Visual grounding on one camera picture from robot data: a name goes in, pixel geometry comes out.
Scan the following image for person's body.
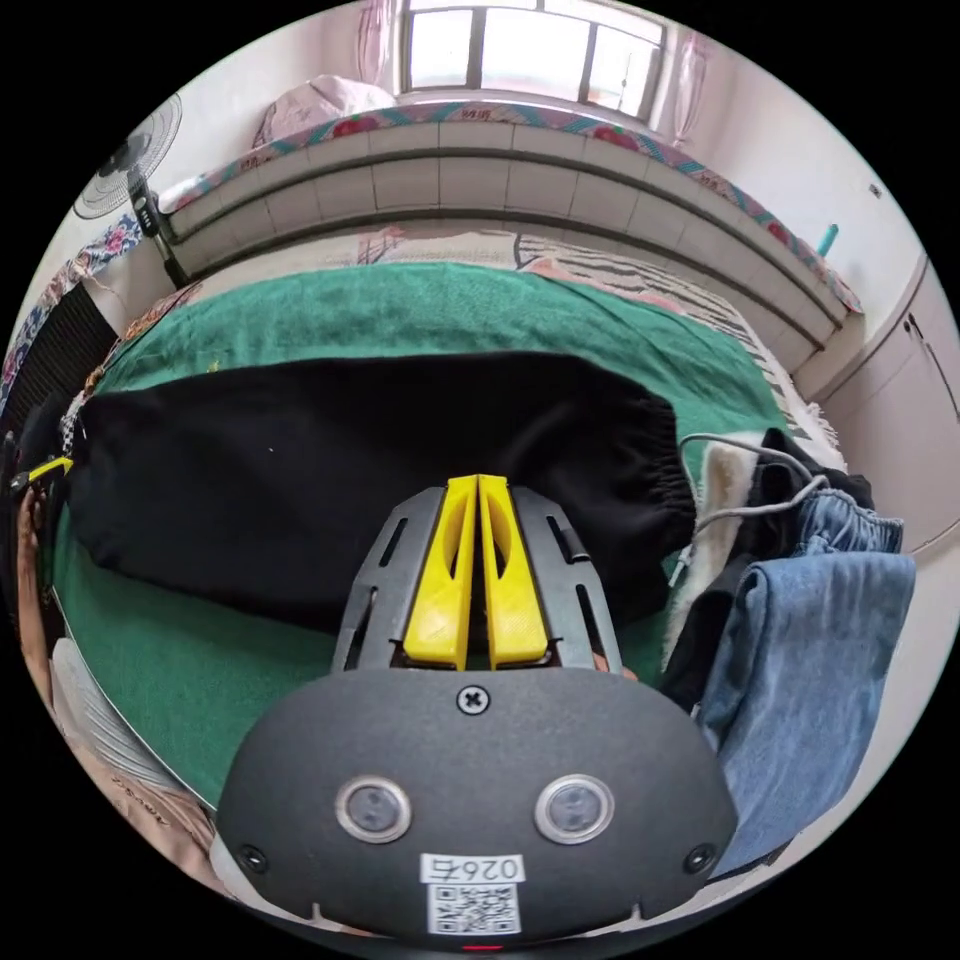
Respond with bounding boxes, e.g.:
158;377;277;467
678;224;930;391
44;637;243;905

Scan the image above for tiled platform with printed sheet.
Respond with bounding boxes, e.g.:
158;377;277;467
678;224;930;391
153;101;865;346

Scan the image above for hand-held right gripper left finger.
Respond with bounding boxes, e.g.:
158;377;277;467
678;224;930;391
402;475;479;670

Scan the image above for person's left hand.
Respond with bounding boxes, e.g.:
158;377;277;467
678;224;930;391
16;487;57;594

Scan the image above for black pants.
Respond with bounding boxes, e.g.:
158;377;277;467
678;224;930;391
65;352;700;633

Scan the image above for standing fan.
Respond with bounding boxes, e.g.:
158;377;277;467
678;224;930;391
73;92;193;288

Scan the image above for person's left forearm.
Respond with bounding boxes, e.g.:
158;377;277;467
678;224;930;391
19;588;61;714

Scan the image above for pink curtain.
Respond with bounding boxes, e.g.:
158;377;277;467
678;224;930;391
671;29;712;150

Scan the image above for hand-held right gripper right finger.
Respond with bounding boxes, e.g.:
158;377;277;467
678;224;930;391
478;475;550;670

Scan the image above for window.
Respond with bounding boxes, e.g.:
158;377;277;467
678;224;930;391
395;0;670;120

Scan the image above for floral cloth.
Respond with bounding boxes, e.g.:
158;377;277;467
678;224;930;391
0;213;145;410

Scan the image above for pile of clothes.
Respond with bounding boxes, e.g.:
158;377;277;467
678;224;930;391
659;427;918;880

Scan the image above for bed with green cover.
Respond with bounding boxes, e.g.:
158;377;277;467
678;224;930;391
44;228;850;815

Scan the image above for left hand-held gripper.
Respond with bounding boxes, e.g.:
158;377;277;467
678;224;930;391
1;393;76;526

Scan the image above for white cupboard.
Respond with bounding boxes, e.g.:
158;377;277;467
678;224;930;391
813;251;960;558

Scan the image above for pink rolled blanket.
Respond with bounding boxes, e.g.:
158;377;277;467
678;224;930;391
251;73;397;148

